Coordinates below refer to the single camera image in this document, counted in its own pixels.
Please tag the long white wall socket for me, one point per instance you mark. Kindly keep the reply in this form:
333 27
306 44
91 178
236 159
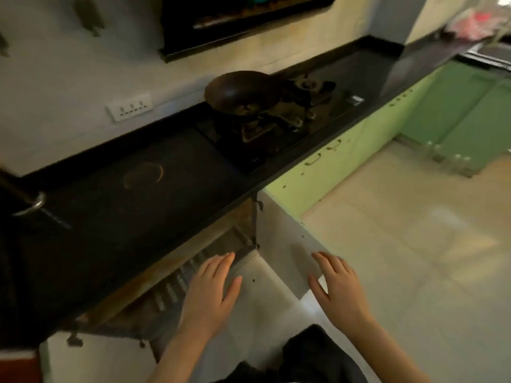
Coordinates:
129 108

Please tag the round stove burner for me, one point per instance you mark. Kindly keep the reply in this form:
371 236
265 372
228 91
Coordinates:
313 88

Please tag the black metal utensil holder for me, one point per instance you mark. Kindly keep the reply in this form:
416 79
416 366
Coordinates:
38 204

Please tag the person's right forearm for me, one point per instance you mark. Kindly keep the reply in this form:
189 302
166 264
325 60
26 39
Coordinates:
383 355

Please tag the black wok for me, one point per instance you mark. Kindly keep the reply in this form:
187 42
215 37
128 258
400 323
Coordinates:
243 89

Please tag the person's left hand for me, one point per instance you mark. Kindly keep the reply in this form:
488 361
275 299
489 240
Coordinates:
207 303

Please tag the orange door frame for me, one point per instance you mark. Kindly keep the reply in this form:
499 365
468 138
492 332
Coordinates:
20 370

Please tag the person's black trousers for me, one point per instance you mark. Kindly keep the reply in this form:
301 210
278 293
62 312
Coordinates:
315 359

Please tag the metal door hinge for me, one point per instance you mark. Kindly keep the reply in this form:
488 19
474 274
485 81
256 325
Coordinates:
74 340
141 343
259 205
251 246

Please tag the pink plastic bag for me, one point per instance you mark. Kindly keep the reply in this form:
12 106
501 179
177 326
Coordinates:
475 25

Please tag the black range hood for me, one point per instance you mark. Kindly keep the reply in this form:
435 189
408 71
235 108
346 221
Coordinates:
239 27

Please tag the green sink cabinet doors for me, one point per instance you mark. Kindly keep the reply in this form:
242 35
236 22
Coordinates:
471 115

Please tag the silver stove knob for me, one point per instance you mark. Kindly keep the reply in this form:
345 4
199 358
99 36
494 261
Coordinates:
296 122
310 114

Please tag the green edged cabinet door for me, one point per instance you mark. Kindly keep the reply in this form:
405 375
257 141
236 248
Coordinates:
100 362
279 243

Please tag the person's right hand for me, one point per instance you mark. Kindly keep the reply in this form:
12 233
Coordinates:
343 303

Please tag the black gas stove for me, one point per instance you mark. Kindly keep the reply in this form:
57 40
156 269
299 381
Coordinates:
331 111

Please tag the small blue packet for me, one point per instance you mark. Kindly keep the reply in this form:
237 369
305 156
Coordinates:
355 100

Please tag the green base cupboard row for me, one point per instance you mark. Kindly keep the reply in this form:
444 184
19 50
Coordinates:
359 155

